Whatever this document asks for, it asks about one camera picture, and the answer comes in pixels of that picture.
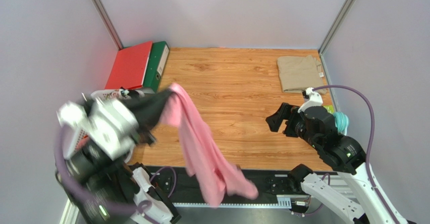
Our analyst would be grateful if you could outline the teal headphones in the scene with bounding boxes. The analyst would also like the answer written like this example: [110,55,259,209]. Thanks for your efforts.
[333,111,350,135]

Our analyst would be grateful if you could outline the white laundry basket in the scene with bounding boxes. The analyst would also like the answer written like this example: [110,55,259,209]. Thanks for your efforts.
[63,88,140,159]

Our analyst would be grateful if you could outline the black base mat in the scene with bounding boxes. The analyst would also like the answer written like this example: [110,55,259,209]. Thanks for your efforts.
[131,164,313,208]

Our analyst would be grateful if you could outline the folded beige t-shirt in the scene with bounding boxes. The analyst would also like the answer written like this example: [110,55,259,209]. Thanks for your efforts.
[277,55,324,93]

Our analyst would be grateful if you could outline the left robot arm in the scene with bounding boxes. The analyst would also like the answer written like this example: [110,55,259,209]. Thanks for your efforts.
[55,91,181,223]

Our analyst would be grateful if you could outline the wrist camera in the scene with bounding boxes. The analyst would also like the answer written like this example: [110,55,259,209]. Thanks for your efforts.
[298,87,323,113]
[57,101,88,130]

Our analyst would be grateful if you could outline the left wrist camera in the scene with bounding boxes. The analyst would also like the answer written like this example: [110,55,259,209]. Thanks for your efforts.
[57,101,88,130]

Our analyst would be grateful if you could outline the green book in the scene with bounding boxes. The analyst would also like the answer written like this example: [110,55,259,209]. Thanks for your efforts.
[323,105,335,114]

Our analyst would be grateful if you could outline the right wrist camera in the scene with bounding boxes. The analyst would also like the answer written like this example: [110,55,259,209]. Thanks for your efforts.
[298,87,323,113]

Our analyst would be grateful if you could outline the red binder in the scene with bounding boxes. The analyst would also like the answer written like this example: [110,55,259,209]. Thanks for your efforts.
[105,41,153,89]

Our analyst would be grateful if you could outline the aluminium mounting rail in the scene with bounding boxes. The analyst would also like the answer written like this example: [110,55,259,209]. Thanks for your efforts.
[60,170,357,224]

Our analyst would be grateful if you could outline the pink t-shirt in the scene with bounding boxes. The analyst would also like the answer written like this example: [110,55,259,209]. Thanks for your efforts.
[160,83,258,208]

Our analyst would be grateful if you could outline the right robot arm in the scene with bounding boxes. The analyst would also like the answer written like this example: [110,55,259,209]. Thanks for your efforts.
[265,103,410,223]

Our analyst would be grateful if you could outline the green binder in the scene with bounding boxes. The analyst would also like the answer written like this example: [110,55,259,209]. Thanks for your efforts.
[142,41,170,93]

